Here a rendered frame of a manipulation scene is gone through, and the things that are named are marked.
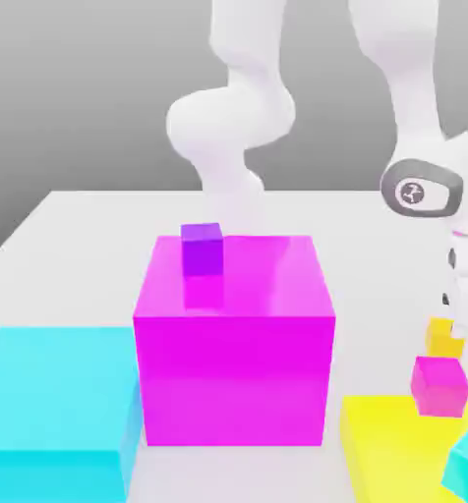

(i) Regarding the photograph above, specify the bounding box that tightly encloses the large cyan box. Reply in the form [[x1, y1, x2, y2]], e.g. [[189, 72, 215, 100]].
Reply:
[[0, 325, 144, 503]]

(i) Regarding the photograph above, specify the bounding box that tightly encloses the small purple cube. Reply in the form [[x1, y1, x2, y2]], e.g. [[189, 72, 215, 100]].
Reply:
[[180, 222, 224, 277]]

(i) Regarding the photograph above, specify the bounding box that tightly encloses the small orange cube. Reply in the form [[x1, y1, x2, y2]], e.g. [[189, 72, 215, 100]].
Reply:
[[425, 316, 466, 360]]

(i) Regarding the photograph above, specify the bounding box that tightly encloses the small pink cube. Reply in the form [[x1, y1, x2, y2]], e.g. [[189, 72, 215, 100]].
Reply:
[[410, 355, 468, 419]]

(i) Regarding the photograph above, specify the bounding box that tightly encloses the large yellow box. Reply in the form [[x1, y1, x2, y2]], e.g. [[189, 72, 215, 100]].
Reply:
[[339, 394, 468, 503]]

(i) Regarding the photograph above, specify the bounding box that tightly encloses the large magenta box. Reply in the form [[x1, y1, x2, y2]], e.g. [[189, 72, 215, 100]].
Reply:
[[132, 234, 337, 448]]

